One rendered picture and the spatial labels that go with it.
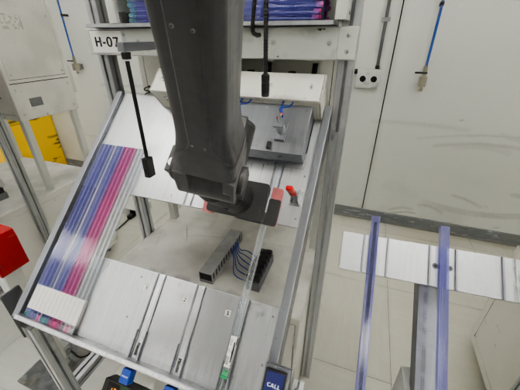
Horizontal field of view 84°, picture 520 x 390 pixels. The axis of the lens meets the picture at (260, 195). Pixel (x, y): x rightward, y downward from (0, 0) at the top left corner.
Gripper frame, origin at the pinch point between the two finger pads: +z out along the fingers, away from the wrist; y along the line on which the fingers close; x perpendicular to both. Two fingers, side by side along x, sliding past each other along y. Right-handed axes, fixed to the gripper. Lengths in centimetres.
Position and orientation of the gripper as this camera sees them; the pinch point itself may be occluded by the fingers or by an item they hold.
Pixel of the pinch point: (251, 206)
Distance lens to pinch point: 57.5
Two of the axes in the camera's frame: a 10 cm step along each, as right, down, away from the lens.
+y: -9.4, -1.9, 2.7
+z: 2.3, 2.1, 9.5
